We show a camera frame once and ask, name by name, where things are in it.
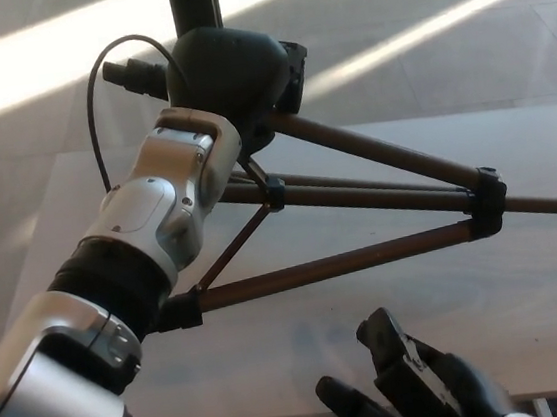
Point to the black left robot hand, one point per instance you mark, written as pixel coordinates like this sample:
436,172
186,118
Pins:
228,73

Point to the brown and black camera tripod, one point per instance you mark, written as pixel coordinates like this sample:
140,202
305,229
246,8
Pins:
364,256

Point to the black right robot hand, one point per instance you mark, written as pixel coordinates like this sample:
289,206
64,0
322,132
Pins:
419,378

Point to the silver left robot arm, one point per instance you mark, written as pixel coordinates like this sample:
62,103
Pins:
134,225

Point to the white desk frame bar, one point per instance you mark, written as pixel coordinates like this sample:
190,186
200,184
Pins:
541,410

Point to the black upright pole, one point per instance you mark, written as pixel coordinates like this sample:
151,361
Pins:
194,1

